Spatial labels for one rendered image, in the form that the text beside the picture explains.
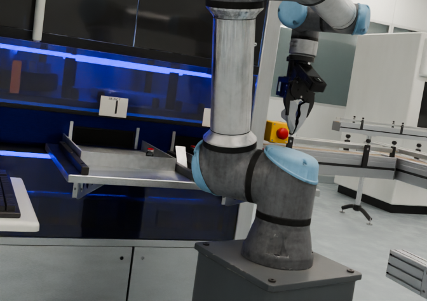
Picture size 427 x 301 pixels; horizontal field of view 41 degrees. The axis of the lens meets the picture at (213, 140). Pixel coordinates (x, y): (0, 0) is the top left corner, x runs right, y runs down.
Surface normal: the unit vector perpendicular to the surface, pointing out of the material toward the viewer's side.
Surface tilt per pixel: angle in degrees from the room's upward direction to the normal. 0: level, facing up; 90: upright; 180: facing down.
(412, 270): 90
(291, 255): 73
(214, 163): 104
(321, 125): 90
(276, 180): 88
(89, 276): 90
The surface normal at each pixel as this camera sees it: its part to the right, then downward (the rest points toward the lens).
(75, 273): 0.38, 0.15
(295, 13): -0.43, 0.04
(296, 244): 0.37, -0.16
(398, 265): -0.91, -0.09
